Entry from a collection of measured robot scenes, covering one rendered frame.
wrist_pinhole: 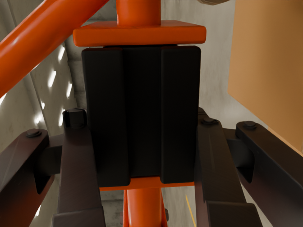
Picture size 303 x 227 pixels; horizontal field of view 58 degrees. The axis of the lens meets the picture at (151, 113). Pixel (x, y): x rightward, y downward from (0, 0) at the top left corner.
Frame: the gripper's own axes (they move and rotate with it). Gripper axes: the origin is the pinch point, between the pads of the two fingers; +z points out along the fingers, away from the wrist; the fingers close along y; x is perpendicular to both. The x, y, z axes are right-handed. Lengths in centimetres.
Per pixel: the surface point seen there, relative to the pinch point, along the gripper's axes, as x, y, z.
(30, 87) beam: -261, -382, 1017
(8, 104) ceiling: -276, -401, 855
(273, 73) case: 0.6, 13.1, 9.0
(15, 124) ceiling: -353, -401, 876
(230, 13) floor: 3, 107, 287
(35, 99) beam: -316, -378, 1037
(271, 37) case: 3.9, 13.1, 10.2
